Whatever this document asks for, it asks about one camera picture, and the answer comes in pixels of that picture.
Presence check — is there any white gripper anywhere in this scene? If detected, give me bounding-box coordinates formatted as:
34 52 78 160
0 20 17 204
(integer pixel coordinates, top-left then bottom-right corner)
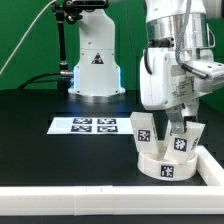
140 48 200 134

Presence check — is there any white round stool seat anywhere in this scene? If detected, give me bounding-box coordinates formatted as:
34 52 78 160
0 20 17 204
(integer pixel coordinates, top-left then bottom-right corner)
137 141 197 181

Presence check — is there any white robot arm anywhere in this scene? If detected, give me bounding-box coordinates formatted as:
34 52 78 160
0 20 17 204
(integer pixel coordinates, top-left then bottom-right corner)
70 0 209 133

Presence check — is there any white fiducial marker sheet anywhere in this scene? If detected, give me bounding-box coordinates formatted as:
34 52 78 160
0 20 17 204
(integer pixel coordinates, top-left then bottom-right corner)
47 117 133 135

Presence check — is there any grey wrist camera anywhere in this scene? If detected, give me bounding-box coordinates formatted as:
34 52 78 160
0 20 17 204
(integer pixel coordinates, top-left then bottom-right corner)
169 59 224 101

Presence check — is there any white right fence rail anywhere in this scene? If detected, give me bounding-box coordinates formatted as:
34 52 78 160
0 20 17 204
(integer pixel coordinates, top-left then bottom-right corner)
195 146 224 187

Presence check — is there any white fence rail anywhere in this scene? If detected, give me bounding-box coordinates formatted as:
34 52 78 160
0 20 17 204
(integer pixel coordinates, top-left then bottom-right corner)
195 146 224 187
0 186 224 216

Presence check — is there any white front fence rail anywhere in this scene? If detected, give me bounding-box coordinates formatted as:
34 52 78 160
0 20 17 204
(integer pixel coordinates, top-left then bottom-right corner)
0 186 224 216

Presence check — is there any black cable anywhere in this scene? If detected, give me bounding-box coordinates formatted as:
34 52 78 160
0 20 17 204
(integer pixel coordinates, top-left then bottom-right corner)
17 72 73 90

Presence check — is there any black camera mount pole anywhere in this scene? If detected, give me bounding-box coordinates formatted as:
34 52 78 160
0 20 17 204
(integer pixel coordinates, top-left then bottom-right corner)
52 0 113 97

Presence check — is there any white cable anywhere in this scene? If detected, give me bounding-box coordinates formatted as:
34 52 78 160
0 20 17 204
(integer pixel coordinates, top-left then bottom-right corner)
0 0 58 77

